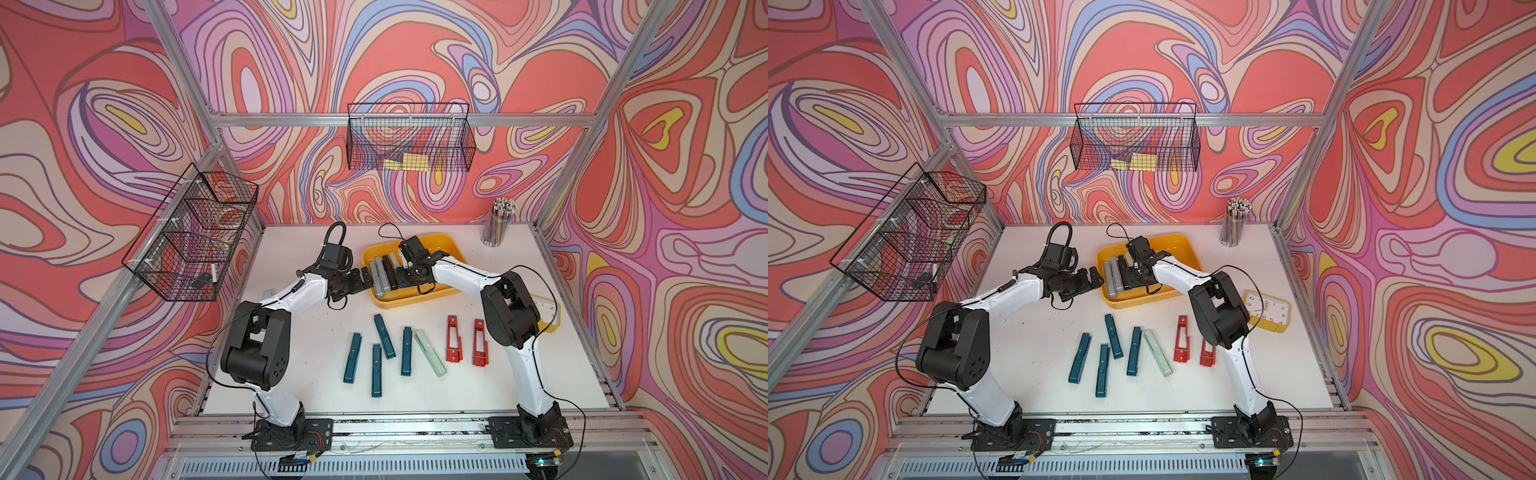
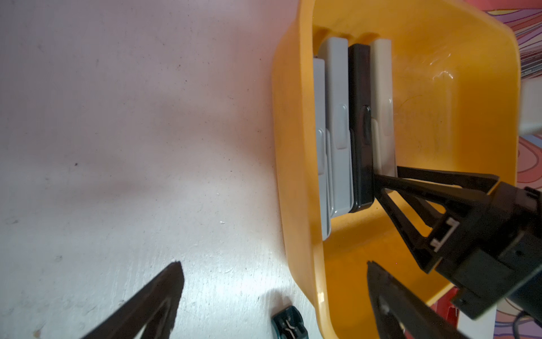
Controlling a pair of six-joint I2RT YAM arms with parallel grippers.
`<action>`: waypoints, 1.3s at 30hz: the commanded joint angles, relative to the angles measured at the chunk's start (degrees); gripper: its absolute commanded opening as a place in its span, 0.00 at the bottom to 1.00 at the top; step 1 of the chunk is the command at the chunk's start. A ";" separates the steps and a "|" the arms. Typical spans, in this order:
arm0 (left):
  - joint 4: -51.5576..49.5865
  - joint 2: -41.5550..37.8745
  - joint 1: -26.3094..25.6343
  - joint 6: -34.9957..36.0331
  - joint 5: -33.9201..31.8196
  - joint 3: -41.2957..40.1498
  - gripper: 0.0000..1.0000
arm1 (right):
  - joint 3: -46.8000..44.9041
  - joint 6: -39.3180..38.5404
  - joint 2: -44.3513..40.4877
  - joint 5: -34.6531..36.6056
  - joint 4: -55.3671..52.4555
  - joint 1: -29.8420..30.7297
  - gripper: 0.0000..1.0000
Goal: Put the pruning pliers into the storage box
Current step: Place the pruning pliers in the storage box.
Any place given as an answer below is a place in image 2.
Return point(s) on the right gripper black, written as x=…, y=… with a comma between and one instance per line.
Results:
x=486, y=242

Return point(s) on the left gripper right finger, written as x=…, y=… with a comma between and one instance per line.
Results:
x=397, y=310

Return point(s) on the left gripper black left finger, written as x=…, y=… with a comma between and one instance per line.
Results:
x=151, y=312

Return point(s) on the black pruning pliers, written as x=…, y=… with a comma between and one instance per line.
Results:
x=359, y=66

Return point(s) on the yellow plastic storage tray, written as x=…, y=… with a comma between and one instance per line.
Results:
x=456, y=79

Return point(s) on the beige pruning pliers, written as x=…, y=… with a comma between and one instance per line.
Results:
x=382, y=115

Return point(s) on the grey pruning pliers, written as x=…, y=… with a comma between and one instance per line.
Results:
x=334, y=52
x=321, y=139

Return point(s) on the teal pliers right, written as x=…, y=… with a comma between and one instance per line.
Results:
x=288, y=324

